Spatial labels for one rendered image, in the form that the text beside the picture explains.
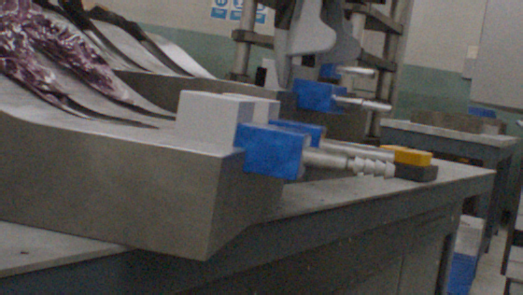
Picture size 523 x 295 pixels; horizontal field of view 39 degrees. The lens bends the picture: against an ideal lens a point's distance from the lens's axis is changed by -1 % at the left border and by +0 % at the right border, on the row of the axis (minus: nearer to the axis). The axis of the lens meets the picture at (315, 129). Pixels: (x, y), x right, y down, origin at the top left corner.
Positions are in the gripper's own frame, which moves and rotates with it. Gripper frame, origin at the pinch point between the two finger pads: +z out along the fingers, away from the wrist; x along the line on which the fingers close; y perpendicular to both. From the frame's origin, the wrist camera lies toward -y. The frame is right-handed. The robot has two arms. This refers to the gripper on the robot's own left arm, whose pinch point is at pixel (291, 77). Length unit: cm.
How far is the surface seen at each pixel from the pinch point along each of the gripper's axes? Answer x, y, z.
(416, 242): 47, 4, 22
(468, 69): 627, -117, -43
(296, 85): -2.2, 1.7, 0.8
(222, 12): 607, -377, -63
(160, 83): -6.9, -10.5, 2.9
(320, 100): -2.2, 4.4, 1.8
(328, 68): 27.0, -7.5, -2.3
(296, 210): -14.0, 9.0, 10.5
